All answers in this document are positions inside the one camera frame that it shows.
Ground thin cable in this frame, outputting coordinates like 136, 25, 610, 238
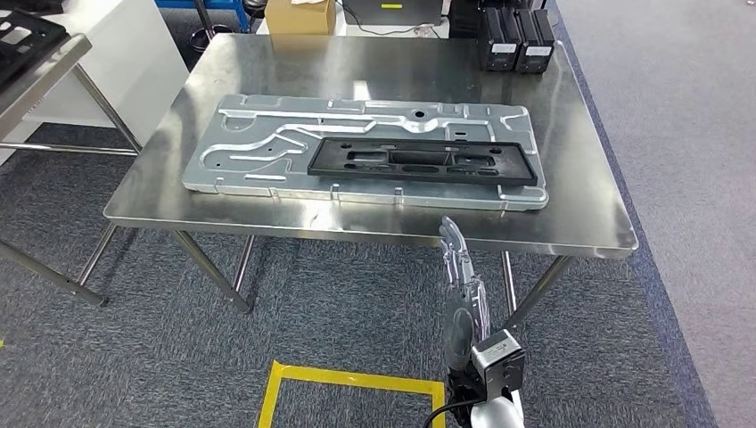
333, 0, 441, 37

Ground stainless steel workbench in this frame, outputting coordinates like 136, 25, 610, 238
75, 32, 640, 332

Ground white cabinet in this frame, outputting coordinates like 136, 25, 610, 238
29, 0, 190, 149

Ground stainless steel table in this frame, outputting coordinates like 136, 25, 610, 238
0, 32, 143, 309

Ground blue metal shelf rack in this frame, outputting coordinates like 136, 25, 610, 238
154, 0, 252, 34

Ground brown cardboard box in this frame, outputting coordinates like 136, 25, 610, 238
264, 0, 337, 36

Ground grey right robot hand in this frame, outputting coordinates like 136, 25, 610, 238
439, 216, 492, 368

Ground stamped sheet metal panel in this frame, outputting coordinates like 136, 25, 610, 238
181, 93, 550, 212

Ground grey pole with black base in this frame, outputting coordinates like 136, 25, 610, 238
190, 0, 233, 54

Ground black device box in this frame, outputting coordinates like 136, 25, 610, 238
448, 0, 486, 39

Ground black battery box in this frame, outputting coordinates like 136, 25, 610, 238
514, 8, 556, 75
477, 6, 522, 73

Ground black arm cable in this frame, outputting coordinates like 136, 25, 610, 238
421, 399, 487, 428

